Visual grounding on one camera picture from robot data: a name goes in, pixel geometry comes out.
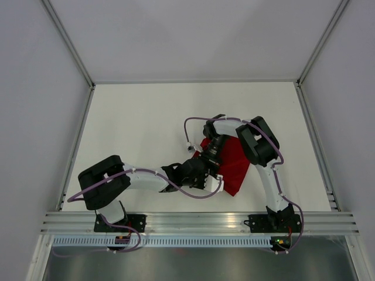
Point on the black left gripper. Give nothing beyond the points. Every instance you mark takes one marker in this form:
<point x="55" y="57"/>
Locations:
<point x="202" y="185"/>

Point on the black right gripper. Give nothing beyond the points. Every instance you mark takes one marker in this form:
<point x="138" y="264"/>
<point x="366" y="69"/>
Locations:
<point x="216" y="161"/>

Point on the aluminium enclosure frame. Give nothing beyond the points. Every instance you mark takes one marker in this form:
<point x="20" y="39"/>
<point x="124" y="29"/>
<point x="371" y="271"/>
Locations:
<point x="336" y="223"/>

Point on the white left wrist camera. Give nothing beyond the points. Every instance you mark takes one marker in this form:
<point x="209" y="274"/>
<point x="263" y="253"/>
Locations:
<point x="214" y="184"/>

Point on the white slotted cable duct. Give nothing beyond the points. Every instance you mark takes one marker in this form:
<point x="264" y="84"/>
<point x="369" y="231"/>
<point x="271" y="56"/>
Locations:
<point x="164" y="241"/>

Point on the red cloth napkin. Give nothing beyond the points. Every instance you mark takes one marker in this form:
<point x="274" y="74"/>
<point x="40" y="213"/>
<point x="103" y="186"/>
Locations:
<point x="234" y="166"/>

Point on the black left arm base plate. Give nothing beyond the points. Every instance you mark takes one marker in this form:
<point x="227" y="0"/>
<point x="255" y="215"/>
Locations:
<point x="135" y="221"/>

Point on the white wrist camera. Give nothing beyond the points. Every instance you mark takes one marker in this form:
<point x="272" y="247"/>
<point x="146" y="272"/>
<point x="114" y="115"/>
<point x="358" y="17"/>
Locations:
<point x="191" y="148"/>
<point x="214" y="184"/>

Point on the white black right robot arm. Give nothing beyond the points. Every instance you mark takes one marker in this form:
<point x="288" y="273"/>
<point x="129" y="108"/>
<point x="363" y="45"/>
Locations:
<point x="261" y="148"/>

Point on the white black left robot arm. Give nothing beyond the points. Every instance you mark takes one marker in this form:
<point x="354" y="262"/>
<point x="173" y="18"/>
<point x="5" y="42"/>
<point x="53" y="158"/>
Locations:
<point x="111" y="177"/>

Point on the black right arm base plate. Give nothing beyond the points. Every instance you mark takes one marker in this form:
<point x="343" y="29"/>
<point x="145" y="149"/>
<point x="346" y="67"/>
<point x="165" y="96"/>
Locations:
<point x="261" y="223"/>

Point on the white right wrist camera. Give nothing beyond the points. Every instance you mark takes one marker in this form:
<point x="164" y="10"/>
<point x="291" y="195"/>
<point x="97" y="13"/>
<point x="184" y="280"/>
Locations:
<point x="191" y="148"/>

